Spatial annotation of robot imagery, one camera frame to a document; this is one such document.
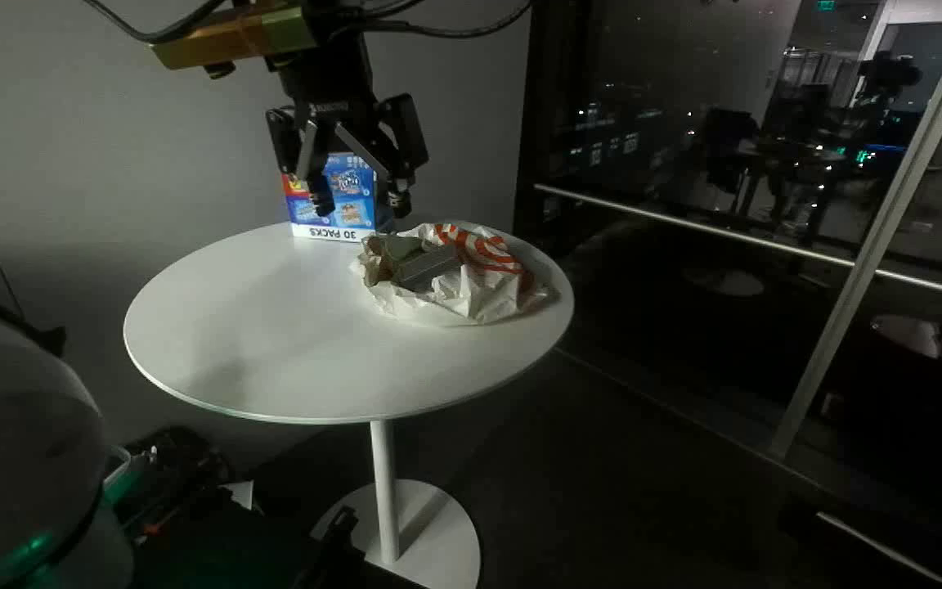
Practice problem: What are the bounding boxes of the white window rail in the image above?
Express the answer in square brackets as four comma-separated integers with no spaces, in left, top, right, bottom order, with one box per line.
[533,181,942,309]

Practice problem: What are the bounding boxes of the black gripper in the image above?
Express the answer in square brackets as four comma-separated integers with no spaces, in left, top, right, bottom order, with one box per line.
[266,23,432,222]

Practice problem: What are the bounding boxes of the dark duster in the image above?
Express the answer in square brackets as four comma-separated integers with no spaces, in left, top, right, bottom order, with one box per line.
[404,251,469,293]

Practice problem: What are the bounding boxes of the black equipment under table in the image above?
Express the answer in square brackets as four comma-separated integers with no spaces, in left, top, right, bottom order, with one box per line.
[107,422,371,589]

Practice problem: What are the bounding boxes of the white red plastic bag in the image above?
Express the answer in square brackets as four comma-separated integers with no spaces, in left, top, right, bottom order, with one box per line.
[350,220,557,332]

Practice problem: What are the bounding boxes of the white window frame post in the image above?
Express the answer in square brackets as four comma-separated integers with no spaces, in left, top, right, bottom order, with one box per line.
[767,0,942,462]

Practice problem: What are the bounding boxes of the white table pedestal with base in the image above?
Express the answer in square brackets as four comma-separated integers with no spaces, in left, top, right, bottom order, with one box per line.
[310,416,486,589]

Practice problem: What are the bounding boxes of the blue snack variety box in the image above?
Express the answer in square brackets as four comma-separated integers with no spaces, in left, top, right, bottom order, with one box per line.
[279,148,386,244]

